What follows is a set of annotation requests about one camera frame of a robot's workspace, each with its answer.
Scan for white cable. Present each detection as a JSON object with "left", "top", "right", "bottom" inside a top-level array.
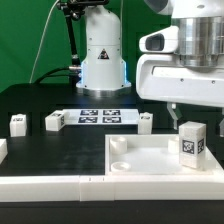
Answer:
[{"left": 29, "top": 0, "right": 59, "bottom": 84}]

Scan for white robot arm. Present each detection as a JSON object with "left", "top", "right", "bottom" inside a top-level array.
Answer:
[{"left": 77, "top": 0, "right": 224, "bottom": 108}]

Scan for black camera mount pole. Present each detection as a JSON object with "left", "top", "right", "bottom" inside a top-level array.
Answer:
[{"left": 56, "top": 0, "right": 110, "bottom": 66}]

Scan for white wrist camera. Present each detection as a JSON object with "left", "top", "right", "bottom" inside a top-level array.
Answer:
[{"left": 139, "top": 26, "right": 179, "bottom": 53}]

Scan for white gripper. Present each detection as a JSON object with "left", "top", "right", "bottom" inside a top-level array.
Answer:
[{"left": 136, "top": 54, "right": 224, "bottom": 137}]

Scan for white fiducial base plate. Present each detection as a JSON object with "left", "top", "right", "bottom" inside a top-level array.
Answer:
[{"left": 64, "top": 109, "right": 139, "bottom": 125}]

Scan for white square tabletop part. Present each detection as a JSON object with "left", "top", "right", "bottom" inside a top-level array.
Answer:
[{"left": 105, "top": 134, "right": 224, "bottom": 176}]

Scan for white left obstacle piece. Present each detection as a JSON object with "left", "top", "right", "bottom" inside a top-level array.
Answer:
[{"left": 0, "top": 139, "right": 8, "bottom": 164}]

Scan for white front obstacle wall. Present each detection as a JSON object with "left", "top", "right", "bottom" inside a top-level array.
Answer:
[{"left": 0, "top": 175, "right": 224, "bottom": 202}]

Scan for black cables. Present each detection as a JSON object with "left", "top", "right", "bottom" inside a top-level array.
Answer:
[{"left": 33, "top": 65, "right": 83, "bottom": 85}]

